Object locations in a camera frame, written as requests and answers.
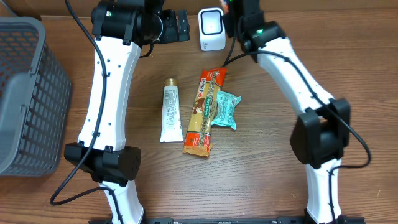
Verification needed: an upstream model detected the teal snack packet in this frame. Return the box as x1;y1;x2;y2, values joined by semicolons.
211;90;241;131

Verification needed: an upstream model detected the white tube gold cap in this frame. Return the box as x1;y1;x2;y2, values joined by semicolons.
160;78;183;142

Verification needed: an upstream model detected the orange spaghetti packet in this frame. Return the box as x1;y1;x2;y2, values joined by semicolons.
183;68;228;157

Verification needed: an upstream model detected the orange tissue pack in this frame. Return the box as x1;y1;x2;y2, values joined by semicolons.
219;0;229;14

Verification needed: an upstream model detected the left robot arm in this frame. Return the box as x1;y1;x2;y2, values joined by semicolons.
64;1;190;223

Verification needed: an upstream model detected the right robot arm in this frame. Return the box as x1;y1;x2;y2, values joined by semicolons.
220;0;351;223

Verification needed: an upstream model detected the white barcode scanner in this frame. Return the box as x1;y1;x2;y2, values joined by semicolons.
198;7;226;52

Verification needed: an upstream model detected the grey plastic basket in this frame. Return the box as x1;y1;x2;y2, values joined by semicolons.
1;17;72;177

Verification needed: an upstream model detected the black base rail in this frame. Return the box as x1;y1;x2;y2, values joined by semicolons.
88;217;366;224

